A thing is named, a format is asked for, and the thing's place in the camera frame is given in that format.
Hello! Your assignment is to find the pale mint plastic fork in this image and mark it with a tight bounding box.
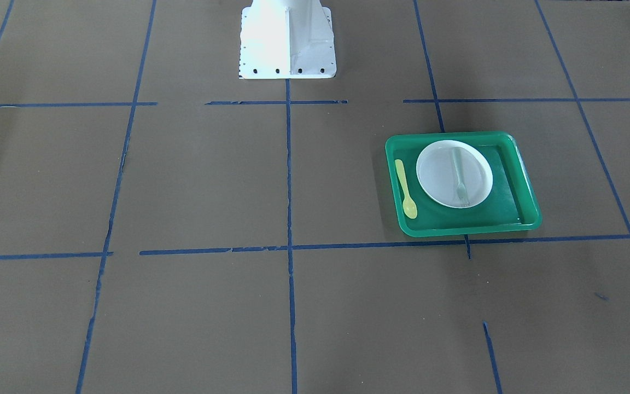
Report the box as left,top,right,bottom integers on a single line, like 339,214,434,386
452,147,470,207

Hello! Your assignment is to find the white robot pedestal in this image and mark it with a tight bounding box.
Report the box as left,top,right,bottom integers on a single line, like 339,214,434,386
238,1,337,80

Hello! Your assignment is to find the white round plate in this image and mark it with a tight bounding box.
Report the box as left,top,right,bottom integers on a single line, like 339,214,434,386
417,140,493,209

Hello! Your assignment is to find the yellow plastic spoon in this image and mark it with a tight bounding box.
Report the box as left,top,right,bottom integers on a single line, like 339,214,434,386
394,159,418,219

